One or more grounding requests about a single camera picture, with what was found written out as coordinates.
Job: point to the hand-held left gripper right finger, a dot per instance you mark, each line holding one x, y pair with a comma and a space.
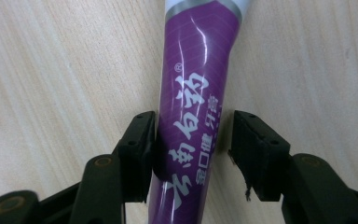
258, 155

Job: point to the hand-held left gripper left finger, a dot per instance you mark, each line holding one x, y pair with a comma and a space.
136, 155

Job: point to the purple and white toothpaste tube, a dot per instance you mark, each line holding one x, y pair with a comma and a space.
189, 99

